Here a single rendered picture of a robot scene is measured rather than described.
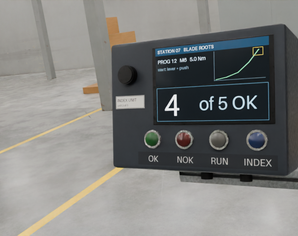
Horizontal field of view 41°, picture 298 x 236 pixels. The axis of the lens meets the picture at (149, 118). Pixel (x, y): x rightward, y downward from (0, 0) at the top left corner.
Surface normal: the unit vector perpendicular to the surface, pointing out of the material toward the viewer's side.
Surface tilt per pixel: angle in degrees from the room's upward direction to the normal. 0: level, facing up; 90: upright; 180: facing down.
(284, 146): 76
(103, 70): 90
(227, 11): 90
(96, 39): 90
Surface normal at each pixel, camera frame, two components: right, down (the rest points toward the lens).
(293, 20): -0.47, 0.26
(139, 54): -0.49, 0.00
